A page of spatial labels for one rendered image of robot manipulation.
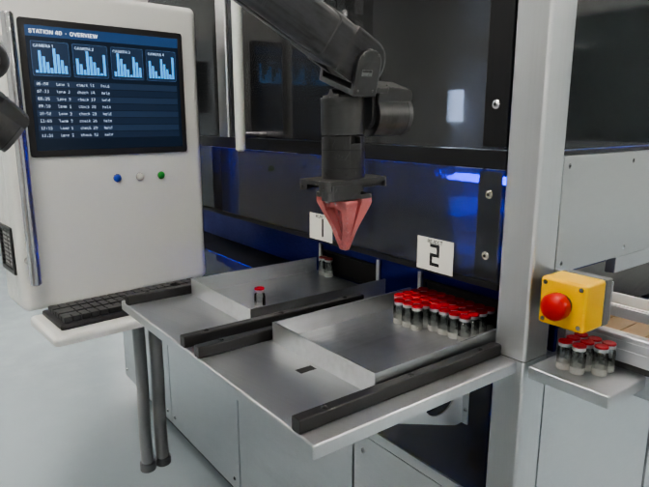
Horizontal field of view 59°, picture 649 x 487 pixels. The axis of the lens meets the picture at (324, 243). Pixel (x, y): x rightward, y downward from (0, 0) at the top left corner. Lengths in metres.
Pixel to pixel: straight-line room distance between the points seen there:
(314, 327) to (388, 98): 0.46
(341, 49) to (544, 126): 0.34
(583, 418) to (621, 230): 0.36
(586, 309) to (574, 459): 0.42
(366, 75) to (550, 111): 0.31
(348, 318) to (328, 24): 0.60
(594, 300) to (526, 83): 0.33
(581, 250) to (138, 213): 1.09
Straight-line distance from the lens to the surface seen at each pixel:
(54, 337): 1.36
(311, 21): 0.68
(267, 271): 1.38
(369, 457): 1.34
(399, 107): 0.79
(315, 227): 1.30
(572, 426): 1.18
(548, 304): 0.88
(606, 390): 0.93
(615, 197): 1.11
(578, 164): 0.99
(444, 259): 1.03
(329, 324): 1.08
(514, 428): 1.03
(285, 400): 0.82
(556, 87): 0.92
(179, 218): 1.66
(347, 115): 0.74
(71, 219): 1.54
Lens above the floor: 1.26
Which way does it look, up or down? 12 degrees down
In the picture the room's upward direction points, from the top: straight up
